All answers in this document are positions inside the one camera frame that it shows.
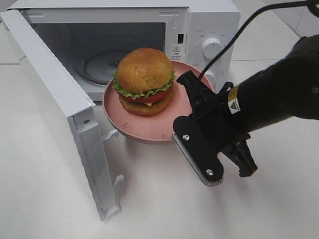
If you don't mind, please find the white microwave door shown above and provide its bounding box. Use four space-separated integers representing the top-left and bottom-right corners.
0 10 124 220

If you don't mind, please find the burger with lettuce and tomato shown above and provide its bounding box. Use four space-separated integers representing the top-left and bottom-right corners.
112 47 175 116

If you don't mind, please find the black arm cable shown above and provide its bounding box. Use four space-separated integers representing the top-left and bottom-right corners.
198 0 319 80

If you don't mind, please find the pink round plate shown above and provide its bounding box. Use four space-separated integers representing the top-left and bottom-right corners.
102 60 215 145

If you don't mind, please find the white rotary knob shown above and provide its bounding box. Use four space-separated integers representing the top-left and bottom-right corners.
202 37 223 59
205 70 216 87

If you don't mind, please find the glass microwave turntable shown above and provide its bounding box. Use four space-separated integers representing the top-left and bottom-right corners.
73 49 131 85

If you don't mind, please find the white microwave oven body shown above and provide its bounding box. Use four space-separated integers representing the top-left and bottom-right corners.
6 0 240 101

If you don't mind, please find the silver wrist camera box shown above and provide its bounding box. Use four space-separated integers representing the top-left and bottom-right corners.
171 131 224 187

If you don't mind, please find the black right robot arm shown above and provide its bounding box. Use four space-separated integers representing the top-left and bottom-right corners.
173 35 319 186

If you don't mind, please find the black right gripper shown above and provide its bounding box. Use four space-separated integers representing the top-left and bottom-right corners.
173 71 258 177

